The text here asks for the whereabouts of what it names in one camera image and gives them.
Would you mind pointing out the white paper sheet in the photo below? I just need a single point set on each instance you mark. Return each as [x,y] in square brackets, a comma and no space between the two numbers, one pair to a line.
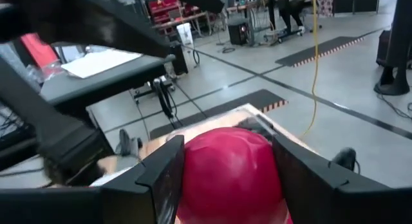
[99,61]

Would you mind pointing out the dark red bell pepper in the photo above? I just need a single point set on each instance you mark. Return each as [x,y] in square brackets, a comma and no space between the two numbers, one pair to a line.
[230,172]

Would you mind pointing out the orange hanging cloth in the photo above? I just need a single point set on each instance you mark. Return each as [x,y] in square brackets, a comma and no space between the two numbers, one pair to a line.
[38,50]

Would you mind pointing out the person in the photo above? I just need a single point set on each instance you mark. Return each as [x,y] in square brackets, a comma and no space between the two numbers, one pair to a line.
[286,11]

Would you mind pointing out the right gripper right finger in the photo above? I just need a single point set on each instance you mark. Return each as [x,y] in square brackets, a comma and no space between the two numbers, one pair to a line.
[347,206]

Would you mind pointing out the white trash bin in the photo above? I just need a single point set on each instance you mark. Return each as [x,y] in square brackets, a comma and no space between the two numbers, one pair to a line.
[185,34]

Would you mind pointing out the grey desk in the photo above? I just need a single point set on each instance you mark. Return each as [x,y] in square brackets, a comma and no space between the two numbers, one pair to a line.
[106,80]

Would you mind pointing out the black monitor with stand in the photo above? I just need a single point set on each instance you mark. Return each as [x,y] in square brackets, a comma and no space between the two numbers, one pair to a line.
[399,40]

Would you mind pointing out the black computer tower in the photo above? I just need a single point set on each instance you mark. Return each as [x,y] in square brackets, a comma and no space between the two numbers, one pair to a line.
[238,32]

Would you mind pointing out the white plastic bin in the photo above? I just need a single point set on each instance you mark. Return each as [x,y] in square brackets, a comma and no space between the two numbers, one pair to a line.
[109,178]

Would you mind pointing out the black floor mat striped edge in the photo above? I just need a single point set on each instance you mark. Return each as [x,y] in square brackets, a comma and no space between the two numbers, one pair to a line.
[322,51]

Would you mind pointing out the red shelving unit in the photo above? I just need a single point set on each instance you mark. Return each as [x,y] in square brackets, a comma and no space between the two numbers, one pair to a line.
[167,10]

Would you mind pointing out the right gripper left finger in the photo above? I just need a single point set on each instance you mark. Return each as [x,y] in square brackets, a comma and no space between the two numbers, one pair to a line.
[80,206]

